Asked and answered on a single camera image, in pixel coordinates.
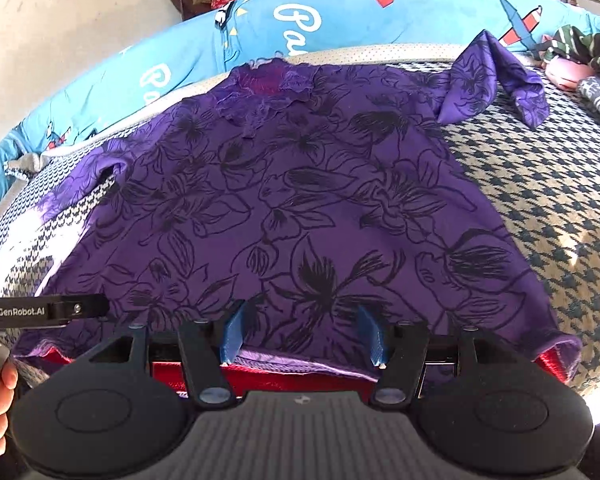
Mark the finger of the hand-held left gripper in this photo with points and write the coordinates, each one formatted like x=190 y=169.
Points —
x=55 y=308

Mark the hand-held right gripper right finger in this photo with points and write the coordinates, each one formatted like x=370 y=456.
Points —
x=372 y=335

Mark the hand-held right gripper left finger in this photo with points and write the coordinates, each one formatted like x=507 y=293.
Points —
x=235 y=332

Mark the purple floral shirt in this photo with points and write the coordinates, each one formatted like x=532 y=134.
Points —
x=280 y=185

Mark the houndstooth bed mat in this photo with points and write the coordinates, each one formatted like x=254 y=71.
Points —
x=555 y=185

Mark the pink cloth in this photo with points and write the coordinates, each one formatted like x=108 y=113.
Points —
x=570 y=72

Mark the blue printed quilt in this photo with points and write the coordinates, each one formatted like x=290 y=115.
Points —
x=330 y=5

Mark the green striped garment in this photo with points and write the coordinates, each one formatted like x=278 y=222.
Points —
x=580 y=42

